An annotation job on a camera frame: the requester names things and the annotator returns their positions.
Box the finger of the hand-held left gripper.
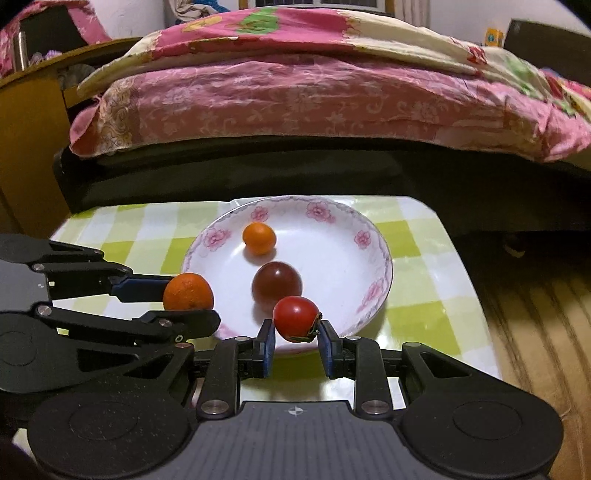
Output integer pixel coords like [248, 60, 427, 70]
[34, 305, 221, 386]
[30, 239, 171, 303]

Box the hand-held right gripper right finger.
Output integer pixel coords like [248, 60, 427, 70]
[318, 320, 490, 418]

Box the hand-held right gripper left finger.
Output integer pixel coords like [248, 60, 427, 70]
[106, 318, 277, 420]

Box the orange mandarin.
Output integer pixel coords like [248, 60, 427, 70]
[243, 222, 277, 256]
[163, 272, 214, 311]

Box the red cherry tomato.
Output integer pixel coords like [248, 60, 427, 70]
[272, 296, 322, 343]

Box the white floral plate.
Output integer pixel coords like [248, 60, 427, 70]
[181, 196, 394, 355]

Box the dark purple tomato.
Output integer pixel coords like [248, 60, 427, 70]
[252, 261, 304, 311]

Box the green checkered tablecloth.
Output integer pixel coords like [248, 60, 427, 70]
[44, 195, 502, 411]

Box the wooden cabinet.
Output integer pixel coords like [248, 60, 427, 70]
[0, 37, 144, 236]

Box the black bed base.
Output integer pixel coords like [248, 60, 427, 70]
[53, 134, 591, 232]

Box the grey cloth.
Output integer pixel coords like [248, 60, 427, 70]
[60, 64, 95, 88]

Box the pink floral blanket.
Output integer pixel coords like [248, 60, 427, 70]
[69, 7, 591, 162]

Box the pink floral cloth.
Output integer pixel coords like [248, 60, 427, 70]
[0, 0, 112, 77]

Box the dark furniture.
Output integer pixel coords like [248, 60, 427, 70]
[505, 18, 591, 70]

